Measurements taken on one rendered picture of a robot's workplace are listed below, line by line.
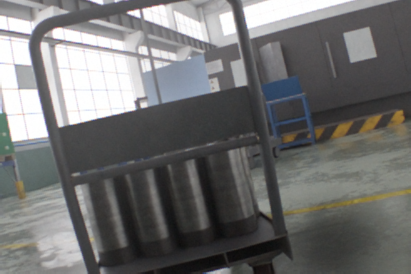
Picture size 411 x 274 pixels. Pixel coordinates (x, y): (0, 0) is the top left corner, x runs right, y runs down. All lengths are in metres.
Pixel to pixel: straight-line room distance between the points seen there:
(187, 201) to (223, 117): 0.29
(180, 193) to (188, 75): 6.79
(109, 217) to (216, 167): 0.35
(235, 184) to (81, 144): 0.47
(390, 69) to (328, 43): 1.18
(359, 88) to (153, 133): 6.41
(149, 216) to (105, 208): 0.13
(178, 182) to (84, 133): 0.32
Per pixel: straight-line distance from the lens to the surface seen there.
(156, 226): 1.23
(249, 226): 1.26
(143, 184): 1.21
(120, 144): 1.06
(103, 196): 1.22
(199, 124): 1.06
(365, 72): 7.33
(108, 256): 1.26
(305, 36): 7.48
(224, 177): 1.22
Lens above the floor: 0.59
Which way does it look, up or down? level
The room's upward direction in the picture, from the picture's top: 13 degrees counter-clockwise
